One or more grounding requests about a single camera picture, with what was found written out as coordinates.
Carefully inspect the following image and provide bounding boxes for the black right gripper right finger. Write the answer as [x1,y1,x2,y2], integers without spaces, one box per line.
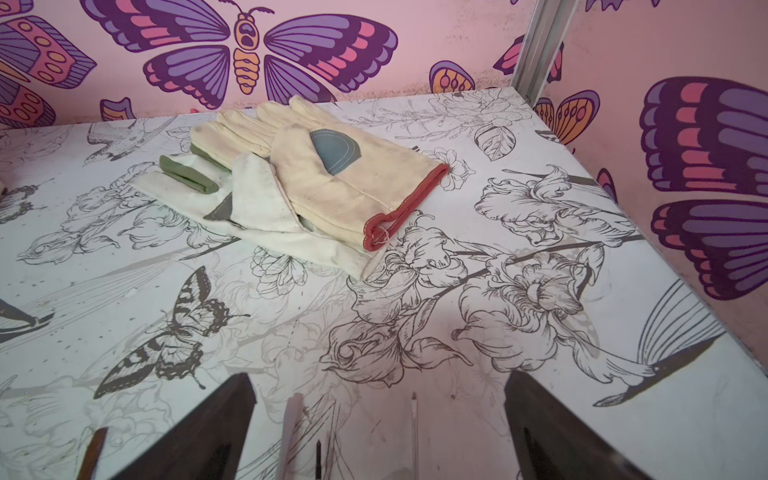
[505,371,648,480]

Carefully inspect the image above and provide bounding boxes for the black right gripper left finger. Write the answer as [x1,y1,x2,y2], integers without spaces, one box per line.
[115,373,257,479]

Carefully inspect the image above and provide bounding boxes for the large black yellow screwdriver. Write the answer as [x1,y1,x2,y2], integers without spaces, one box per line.
[76,427,108,480]

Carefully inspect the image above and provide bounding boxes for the orange collar black screwdriver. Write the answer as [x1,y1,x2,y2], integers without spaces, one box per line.
[314,440,323,480]

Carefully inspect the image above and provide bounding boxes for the white green work glove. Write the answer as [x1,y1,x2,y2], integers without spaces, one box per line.
[131,153,384,280]

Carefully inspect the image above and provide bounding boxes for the beige work glove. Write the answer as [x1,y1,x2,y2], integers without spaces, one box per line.
[190,96,451,252]

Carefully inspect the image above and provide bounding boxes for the aluminium frame bars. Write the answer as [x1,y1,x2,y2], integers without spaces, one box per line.
[511,0,579,107]

